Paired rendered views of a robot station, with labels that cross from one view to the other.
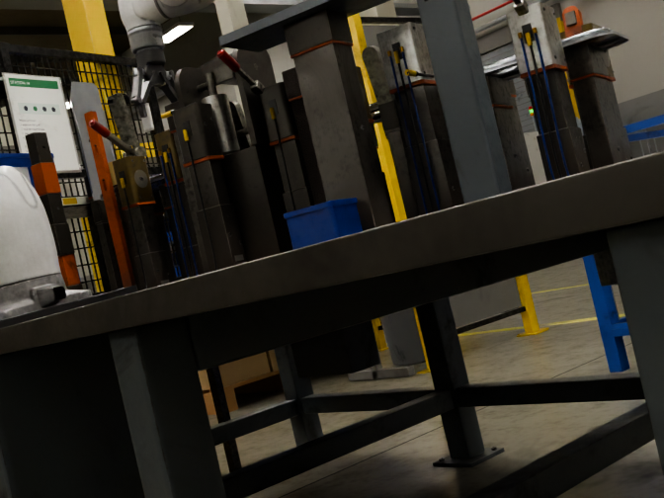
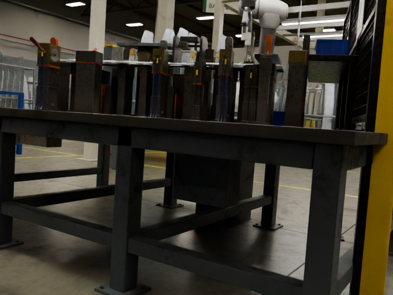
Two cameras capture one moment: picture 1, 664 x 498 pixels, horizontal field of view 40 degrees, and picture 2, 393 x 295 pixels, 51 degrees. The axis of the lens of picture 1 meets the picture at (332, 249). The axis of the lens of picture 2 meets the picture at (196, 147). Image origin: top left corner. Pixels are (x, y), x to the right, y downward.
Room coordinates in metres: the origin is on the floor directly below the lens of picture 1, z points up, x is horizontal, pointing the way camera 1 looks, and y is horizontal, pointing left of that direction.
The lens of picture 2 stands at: (4.44, -0.46, 0.70)
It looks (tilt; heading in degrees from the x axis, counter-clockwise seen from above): 4 degrees down; 164
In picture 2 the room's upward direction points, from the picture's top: 4 degrees clockwise
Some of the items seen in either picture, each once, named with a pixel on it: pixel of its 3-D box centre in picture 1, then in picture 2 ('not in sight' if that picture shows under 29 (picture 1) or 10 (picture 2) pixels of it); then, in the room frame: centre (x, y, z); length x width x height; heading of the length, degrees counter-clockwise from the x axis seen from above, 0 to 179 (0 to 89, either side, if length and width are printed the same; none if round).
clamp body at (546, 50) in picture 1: (549, 105); not in sight; (1.68, -0.46, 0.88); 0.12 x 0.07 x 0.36; 149
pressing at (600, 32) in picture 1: (331, 127); (157, 64); (2.13, -0.06, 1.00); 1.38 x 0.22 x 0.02; 59
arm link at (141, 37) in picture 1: (146, 41); not in sight; (2.38, 0.35, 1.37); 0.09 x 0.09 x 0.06
